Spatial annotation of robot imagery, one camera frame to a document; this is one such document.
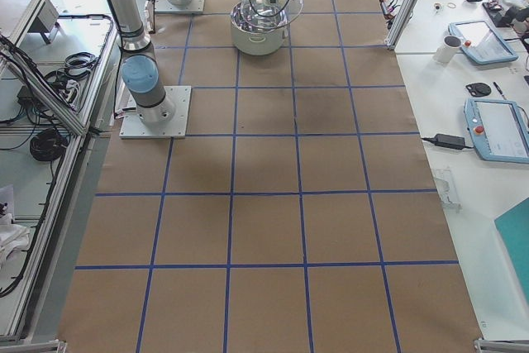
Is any glass pot lid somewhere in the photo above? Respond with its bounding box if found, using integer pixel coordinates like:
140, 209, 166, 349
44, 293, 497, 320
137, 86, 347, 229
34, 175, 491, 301
240, 0, 303, 31

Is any pale green electric pot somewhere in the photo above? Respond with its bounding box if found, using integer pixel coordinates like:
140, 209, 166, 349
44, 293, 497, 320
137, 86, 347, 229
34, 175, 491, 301
230, 2, 288, 56

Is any white mug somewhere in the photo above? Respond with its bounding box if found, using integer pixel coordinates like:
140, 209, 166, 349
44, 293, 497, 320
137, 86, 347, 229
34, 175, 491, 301
433, 35, 462, 64

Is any far blue teach pendant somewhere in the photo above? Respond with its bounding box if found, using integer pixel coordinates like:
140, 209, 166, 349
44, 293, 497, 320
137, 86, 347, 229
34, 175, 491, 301
448, 20, 518, 65

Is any blue teach pendant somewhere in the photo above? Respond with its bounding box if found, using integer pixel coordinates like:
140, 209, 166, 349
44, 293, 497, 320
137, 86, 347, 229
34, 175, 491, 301
464, 98, 528, 164
448, 20, 518, 65

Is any grey electronics box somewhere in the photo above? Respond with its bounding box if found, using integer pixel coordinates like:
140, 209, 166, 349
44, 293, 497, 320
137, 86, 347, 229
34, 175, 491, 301
28, 0, 60, 45

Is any black round puck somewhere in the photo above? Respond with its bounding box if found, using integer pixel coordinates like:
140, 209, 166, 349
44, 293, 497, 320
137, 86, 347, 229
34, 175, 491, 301
465, 82, 492, 98

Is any black power adapter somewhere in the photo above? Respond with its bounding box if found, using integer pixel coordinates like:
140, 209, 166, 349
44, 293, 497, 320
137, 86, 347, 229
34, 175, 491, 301
422, 133, 473, 150

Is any black pen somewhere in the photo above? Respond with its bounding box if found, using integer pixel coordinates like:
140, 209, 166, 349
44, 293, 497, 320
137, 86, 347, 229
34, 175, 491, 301
493, 82, 507, 100

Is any clear plastic holder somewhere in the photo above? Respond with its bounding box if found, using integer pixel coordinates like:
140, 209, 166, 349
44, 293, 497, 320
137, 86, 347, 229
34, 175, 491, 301
431, 168, 462, 212

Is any near blue teach pendant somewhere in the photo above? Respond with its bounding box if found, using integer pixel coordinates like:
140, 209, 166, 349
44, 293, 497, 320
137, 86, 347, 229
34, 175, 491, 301
464, 98, 528, 164

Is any teal board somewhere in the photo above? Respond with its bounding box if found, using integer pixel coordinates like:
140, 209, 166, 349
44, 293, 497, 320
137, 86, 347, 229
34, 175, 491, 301
494, 198, 529, 298

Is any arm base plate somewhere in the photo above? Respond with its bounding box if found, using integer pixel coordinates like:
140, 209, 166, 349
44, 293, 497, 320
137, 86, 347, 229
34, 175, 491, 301
119, 86, 192, 139

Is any coiled black cable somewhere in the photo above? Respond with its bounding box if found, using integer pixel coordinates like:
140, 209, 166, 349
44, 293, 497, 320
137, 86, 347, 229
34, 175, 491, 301
29, 127, 69, 163

